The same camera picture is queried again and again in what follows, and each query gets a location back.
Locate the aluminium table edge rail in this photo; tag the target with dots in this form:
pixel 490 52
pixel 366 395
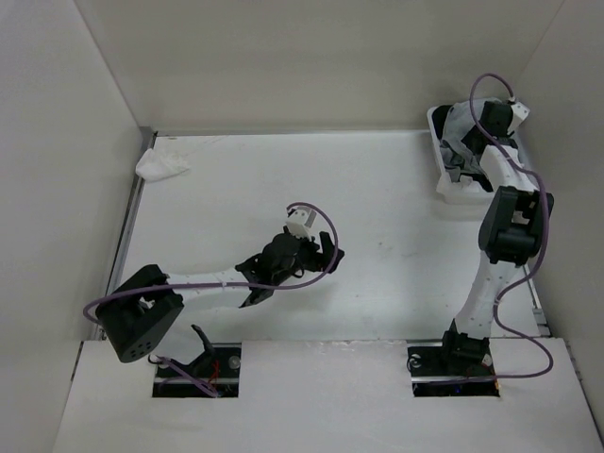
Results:
pixel 116 269

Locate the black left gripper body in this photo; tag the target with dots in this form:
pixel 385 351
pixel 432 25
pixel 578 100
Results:
pixel 309 259

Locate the white front cover board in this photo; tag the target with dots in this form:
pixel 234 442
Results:
pixel 322 397

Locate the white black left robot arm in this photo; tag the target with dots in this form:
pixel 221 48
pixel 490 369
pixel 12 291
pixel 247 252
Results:
pixel 151 314

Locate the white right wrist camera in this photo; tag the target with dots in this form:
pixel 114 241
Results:
pixel 520 113

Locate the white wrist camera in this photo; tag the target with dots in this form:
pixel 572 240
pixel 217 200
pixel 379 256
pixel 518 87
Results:
pixel 520 113
pixel 299 222

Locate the white plastic laundry basket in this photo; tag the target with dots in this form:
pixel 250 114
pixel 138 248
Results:
pixel 497 166

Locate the black tank top in basket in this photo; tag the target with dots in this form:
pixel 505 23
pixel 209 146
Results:
pixel 467 191

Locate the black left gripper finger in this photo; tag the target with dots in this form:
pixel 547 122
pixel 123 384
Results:
pixel 327 244
pixel 327 262

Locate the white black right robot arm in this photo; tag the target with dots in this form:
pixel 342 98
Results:
pixel 514 230

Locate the white tank top in basket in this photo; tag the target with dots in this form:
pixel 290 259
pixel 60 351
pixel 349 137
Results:
pixel 458 122

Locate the grey tank top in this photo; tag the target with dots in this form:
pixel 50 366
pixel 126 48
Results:
pixel 461 164

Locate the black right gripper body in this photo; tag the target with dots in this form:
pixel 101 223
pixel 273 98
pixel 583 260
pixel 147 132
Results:
pixel 474 132

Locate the white folded tank top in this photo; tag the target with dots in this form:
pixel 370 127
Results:
pixel 156 165

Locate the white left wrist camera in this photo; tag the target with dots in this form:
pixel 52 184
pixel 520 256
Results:
pixel 299 222

